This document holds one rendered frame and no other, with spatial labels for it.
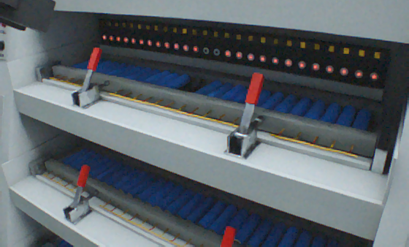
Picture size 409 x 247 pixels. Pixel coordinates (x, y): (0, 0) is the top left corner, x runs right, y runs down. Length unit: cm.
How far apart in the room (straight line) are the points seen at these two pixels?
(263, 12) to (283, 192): 19
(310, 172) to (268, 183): 5
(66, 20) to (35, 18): 42
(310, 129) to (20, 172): 55
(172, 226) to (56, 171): 28
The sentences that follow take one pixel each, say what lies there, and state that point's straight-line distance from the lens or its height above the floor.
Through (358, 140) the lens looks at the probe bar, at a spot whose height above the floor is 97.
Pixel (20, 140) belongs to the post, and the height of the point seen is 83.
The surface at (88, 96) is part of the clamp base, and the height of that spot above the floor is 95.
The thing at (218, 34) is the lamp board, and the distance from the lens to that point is 57.
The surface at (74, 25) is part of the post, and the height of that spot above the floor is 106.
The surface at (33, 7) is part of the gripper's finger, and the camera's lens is 32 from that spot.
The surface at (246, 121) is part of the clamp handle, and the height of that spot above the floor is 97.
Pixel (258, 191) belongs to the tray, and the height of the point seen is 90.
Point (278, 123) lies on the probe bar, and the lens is 42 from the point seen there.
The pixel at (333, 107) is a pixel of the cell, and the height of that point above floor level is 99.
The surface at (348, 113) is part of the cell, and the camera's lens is 46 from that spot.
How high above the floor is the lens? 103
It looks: 8 degrees down
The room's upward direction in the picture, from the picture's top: 9 degrees clockwise
